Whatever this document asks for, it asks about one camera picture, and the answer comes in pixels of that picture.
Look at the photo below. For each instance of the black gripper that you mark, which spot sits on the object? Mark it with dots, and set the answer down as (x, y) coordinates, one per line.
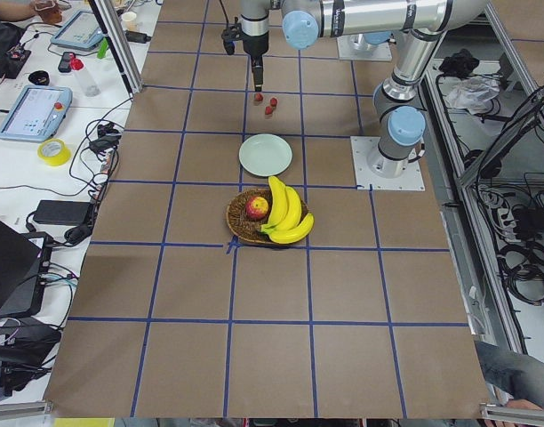
(255, 44)

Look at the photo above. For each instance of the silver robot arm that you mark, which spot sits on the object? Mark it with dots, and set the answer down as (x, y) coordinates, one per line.
(422, 23)
(402, 125)

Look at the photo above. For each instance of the pale green plate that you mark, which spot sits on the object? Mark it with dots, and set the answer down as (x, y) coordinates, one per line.
(265, 155)

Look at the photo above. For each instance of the white paper cup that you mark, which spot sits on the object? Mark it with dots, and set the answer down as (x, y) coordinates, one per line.
(129, 20)

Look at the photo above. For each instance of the red apple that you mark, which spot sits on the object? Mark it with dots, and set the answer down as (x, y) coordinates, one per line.
(256, 208)

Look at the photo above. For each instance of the yellow banana bunch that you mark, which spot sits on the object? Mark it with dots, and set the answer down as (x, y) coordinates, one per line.
(285, 225)

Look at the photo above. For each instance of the brown wicker basket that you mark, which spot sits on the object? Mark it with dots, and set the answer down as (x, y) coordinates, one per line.
(249, 230)

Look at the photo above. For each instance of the red cap plastic bottle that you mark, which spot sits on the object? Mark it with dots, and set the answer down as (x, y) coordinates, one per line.
(83, 77)

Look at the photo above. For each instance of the teach pendant tablet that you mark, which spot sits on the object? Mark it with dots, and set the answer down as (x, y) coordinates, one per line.
(37, 113)
(81, 32)

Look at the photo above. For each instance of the yellow tape roll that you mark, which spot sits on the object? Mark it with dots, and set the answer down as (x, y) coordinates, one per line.
(54, 152)

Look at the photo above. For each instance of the black power adapter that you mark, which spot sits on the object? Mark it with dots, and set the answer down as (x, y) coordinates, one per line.
(59, 212)

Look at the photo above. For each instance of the black laptop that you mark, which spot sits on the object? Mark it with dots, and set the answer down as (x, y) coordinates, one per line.
(24, 259)

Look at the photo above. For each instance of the person in brown shirt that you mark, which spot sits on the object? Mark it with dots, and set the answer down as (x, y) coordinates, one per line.
(519, 375)

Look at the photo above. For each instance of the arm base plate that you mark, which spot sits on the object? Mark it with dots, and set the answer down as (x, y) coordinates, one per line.
(373, 171)
(372, 46)

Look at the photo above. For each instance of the aluminium frame post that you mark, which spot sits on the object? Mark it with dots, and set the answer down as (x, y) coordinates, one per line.
(112, 30)

